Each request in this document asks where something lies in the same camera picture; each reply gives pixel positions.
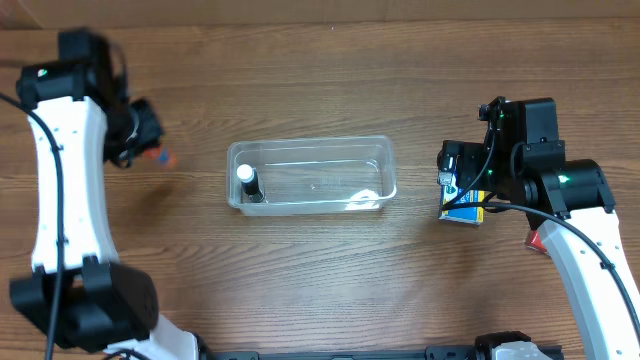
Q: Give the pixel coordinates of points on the blue yellow lozenge box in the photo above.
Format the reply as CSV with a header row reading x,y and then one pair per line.
x,y
471,215

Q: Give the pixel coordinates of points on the clear plastic container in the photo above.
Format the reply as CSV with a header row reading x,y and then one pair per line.
x,y
314,175

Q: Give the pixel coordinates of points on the red white medicine box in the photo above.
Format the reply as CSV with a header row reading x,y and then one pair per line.
x,y
534,242

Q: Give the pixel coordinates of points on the black bottle white cap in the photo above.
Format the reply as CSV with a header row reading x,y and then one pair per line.
x,y
250,183

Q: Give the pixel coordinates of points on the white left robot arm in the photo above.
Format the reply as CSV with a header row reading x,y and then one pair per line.
x,y
79,294

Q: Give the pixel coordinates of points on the orange tube white cap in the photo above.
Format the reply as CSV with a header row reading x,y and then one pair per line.
x,y
161,155

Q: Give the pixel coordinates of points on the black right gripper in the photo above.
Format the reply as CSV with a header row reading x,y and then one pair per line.
x,y
455,163

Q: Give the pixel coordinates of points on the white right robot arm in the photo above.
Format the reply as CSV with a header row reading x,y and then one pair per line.
x,y
521,165

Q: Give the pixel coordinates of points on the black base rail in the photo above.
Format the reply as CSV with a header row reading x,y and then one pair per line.
x,y
492,346

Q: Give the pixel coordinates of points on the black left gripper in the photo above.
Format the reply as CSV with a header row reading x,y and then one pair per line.
x,y
141,132

